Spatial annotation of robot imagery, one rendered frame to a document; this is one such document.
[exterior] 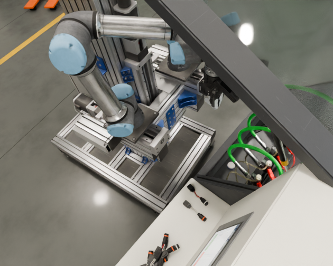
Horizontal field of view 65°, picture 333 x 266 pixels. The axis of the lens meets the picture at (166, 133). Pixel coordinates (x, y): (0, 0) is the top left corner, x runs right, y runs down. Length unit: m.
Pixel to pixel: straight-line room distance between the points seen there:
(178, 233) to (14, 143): 2.35
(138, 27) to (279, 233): 0.78
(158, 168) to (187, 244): 1.10
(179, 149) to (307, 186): 1.67
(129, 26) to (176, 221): 0.81
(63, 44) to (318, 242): 0.84
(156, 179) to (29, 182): 1.26
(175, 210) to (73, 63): 0.74
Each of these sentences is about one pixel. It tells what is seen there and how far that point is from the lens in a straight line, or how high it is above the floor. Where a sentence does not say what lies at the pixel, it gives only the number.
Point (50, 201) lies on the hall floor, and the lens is 2.63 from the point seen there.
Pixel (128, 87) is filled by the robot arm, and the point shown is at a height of 1.26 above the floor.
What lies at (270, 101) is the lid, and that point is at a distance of 0.62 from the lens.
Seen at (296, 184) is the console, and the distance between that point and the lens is 0.68.
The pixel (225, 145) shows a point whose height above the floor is 0.95.
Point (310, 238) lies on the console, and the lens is 0.64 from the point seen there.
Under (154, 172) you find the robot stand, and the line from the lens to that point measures 2.17.
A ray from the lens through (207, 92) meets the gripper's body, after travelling 1.07.
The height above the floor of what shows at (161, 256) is 1.01.
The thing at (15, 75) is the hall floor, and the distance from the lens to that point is 3.99.
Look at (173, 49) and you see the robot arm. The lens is 0.92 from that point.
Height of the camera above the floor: 2.14
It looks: 55 degrees down
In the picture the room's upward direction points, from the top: 11 degrees counter-clockwise
